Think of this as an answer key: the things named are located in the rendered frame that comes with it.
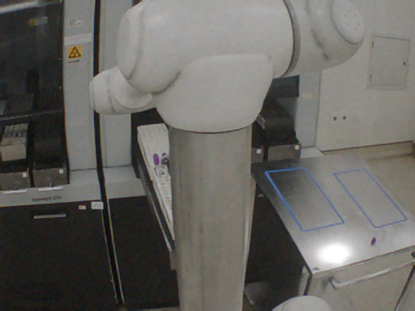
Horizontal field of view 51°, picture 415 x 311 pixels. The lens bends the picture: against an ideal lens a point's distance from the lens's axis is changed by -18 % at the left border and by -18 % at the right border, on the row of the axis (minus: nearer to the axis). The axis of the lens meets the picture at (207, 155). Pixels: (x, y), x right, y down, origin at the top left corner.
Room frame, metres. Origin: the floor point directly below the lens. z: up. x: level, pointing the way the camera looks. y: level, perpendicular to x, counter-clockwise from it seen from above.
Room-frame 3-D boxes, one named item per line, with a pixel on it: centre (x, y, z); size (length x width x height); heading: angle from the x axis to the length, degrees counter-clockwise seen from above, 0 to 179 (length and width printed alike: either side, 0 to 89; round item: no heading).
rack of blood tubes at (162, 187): (1.22, 0.07, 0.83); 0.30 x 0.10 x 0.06; 16
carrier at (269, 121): (1.74, -0.25, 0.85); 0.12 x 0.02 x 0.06; 105
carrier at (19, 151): (1.46, 0.72, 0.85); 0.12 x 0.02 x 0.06; 107
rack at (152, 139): (1.52, 0.16, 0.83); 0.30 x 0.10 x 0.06; 16
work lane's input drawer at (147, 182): (1.35, 0.11, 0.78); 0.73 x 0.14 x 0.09; 16
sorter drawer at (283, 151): (1.96, -0.19, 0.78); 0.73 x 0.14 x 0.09; 16
